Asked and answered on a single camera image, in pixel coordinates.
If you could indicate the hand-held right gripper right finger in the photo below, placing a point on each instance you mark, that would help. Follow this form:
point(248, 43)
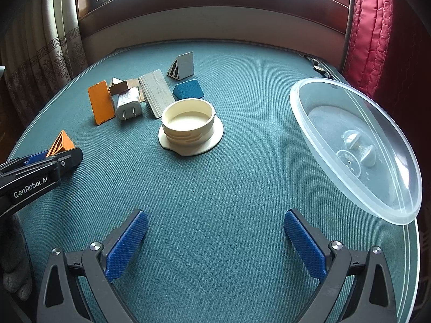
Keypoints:
point(303, 245)

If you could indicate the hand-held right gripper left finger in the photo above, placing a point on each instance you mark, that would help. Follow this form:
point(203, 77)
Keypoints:
point(128, 245)

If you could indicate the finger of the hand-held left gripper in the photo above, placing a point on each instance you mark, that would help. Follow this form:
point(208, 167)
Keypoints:
point(35, 158)
point(69, 163)

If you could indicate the orange striped triangular prism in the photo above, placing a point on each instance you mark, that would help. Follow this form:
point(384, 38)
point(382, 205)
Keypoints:
point(65, 143)

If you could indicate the orange wooden block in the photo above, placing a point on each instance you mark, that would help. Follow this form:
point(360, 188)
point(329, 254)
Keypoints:
point(101, 104)

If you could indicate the white charger plug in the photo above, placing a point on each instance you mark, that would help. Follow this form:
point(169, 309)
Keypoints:
point(127, 102)

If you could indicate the small triangular wooden block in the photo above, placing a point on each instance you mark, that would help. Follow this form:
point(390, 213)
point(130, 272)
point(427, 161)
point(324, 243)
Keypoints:
point(116, 82)

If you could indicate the long brown wooden block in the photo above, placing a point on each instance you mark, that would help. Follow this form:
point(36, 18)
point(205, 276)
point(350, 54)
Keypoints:
point(129, 84)

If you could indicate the grey wooden block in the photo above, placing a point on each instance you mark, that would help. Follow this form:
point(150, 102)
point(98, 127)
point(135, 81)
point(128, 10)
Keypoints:
point(156, 92)

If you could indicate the cream threaded plastic cap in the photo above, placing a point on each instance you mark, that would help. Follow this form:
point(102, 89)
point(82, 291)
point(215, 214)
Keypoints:
point(188, 121)

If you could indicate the blue wooden wedge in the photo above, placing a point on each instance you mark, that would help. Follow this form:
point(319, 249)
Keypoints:
point(188, 90)

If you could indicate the clear plastic bowl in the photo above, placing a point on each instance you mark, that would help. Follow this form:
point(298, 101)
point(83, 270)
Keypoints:
point(370, 117)

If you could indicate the grey striped triangular prism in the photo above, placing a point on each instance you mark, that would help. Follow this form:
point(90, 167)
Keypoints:
point(184, 64)

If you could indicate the person's left hand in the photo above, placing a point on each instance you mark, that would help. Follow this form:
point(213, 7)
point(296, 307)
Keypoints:
point(15, 276)

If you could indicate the green table cloth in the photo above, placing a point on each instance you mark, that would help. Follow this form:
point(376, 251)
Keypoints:
point(235, 175)

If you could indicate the beige patterned curtain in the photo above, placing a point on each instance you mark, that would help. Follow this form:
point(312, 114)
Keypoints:
point(43, 47)

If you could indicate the red quilted curtain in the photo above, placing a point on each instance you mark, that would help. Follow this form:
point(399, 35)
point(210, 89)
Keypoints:
point(370, 23)

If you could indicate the brown wooden window frame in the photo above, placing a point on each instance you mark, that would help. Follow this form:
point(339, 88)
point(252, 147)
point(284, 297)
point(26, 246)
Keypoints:
point(202, 10)

